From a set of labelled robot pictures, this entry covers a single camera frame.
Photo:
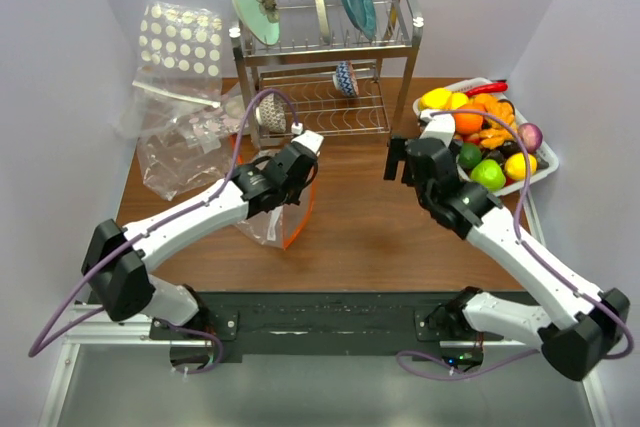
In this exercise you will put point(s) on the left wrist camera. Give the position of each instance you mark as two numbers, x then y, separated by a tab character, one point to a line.
306	138

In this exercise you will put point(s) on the red chili pepper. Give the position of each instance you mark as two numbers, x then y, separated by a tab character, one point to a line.
491	88

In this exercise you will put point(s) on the orange fruit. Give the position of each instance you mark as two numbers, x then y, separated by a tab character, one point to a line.
466	123

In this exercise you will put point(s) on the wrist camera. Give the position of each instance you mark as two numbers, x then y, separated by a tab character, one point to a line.
437	124
306	138

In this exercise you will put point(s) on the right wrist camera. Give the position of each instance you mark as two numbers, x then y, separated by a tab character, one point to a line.
437	124

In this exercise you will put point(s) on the purple onion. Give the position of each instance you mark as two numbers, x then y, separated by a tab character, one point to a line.
531	136

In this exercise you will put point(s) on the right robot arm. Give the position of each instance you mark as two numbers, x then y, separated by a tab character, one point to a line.
574	324

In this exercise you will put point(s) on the green apple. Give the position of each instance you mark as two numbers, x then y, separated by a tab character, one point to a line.
489	174

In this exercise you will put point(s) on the polka dot plastic bag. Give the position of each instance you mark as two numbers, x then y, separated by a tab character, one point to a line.
179	52

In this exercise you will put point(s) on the grey patterned bowl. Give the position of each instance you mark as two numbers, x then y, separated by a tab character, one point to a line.
270	114

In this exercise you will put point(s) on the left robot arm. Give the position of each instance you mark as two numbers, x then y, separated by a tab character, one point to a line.
120	260

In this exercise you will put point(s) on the clear crumpled plastic bag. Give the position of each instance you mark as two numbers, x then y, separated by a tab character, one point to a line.
183	141

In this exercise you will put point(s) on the orange zip top bag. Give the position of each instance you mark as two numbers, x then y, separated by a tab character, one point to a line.
269	226

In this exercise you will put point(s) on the yellow bell pepper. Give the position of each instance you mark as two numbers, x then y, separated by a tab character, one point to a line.
436	99

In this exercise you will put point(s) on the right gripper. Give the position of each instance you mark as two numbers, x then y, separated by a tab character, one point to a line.
399	152

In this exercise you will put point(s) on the dark green avocado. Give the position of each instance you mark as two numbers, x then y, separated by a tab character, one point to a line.
470	156

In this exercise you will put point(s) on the metal dish rack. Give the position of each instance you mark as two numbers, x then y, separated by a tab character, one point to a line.
301	67

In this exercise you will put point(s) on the white food tray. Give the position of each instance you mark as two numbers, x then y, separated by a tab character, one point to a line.
546	158

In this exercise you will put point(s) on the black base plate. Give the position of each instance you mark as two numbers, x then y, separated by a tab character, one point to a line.
326	323

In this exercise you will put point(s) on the yellow lemon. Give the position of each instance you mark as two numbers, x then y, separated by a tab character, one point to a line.
516	166

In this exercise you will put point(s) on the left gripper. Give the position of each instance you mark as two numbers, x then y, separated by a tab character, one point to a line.
295	197

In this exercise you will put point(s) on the blue patterned bowl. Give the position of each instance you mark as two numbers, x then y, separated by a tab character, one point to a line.
344	79

